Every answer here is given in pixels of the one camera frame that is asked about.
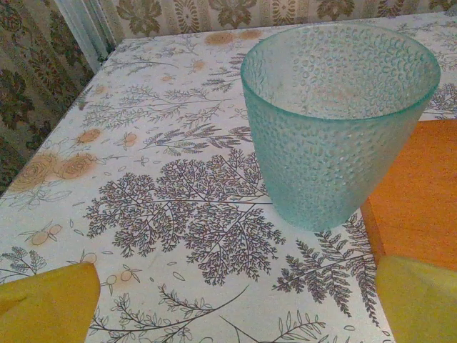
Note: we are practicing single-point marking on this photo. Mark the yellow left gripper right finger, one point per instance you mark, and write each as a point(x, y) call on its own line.
point(421, 307)

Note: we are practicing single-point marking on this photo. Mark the aluminium frame corner post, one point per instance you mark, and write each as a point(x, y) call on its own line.
point(84, 28)

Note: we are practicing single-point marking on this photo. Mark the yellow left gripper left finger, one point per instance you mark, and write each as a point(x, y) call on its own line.
point(46, 307)

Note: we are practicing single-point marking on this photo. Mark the teal frosted glass cup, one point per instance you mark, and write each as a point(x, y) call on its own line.
point(339, 160)

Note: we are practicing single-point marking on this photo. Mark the orange wooden board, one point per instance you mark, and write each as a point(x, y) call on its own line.
point(421, 200)

